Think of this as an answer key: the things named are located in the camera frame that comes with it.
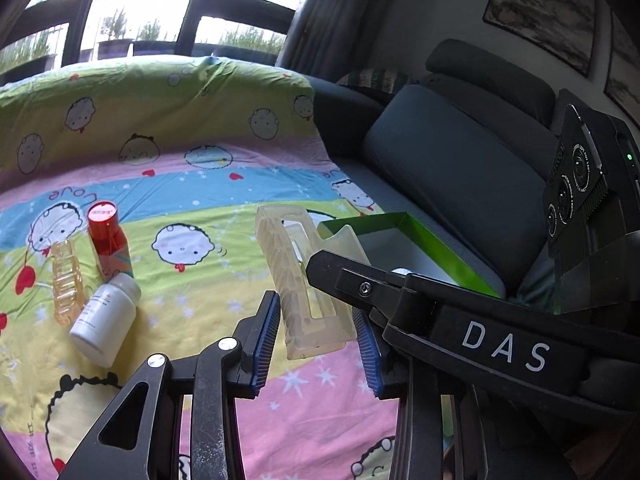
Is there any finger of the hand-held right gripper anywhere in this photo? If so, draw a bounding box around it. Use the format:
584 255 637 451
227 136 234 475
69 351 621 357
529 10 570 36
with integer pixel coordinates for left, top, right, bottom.
306 250 441 333

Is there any cartoon printed blanket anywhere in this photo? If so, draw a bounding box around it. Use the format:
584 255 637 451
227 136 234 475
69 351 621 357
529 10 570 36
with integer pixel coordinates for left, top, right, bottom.
0 55 401 480

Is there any small white bottle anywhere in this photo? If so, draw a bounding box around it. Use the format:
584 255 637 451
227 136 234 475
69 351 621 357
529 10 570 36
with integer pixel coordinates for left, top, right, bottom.
69 274 141 367

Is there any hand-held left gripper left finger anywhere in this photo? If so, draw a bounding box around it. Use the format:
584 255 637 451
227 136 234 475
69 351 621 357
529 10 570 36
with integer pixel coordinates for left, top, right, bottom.
57 290 282 480

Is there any green cardboard box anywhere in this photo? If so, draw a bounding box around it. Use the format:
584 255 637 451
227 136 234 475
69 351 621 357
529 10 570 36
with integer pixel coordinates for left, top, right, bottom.
318 212 507 301

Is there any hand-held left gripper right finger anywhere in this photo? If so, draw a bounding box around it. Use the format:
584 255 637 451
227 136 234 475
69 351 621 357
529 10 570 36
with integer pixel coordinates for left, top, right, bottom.
351 306 451 480

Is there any small orange hair clip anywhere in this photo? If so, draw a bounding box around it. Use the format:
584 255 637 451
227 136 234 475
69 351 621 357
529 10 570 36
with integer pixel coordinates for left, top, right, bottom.
50 239 87 328

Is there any black frame window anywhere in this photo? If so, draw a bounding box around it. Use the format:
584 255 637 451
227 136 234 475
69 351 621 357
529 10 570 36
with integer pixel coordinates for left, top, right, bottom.
0 0 321 86

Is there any dark grey headrest pillow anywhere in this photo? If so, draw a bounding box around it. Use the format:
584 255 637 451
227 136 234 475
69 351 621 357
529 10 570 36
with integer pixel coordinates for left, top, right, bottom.
425 38 557 123

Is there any dark grey sofa cushion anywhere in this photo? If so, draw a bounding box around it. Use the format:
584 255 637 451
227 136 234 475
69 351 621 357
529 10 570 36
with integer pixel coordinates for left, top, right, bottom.
360 84 551 286

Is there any large clear hair clip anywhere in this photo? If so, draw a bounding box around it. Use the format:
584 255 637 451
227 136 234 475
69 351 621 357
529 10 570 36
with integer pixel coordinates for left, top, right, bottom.
255 204 372 361

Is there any red cap bottle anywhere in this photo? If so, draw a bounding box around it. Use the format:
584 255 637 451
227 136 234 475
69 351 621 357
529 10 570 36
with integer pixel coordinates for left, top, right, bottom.
87 201 134 282

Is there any dark curtain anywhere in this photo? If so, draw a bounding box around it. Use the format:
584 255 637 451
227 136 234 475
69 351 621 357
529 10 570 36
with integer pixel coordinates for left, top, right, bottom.
274 0 361 73

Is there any dark grey sofa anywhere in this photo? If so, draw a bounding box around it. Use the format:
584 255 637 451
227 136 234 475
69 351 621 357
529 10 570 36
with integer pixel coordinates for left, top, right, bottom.
305 72 566 311

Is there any large framed wall picture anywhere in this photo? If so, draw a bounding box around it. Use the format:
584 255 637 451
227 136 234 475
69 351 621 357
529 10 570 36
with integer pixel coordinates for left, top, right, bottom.
482 0 599 79

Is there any striped cloth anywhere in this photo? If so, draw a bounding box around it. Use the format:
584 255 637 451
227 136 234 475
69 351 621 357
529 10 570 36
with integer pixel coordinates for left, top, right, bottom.
350 67 416 95

